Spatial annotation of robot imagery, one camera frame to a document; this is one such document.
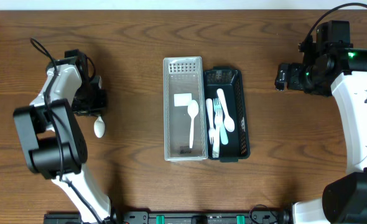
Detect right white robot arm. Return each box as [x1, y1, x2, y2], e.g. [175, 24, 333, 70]
[275, 21, 367, 223]

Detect white plastic fork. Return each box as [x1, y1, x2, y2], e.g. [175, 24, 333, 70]
[205, 98, 215, 144]

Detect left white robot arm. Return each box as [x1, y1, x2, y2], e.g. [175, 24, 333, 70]
[13, 49, 119, 223]

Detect cream plastic spoon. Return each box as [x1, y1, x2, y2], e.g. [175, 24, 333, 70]
[216, 88, 235, 133]

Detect clear plastic basket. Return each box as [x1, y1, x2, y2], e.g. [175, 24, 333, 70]
[163, 56, 208, 162]

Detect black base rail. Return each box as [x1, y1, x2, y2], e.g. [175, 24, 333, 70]
[43, 210, 293, 224]

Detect white plastic spoon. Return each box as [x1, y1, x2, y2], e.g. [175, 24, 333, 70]
[187, 100, 199, 148]

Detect white label sticker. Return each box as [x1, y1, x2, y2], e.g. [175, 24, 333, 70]
[174, 93, 192, 107]

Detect small white spoon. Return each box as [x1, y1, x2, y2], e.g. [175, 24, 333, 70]
[94, 116, 106, 138]

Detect pale green plastic fork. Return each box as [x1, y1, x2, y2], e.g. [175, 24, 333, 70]
[213, 98, 228, 145]

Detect dark green plastic basket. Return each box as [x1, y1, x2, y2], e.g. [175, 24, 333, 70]
[203, 67, 251, 162]

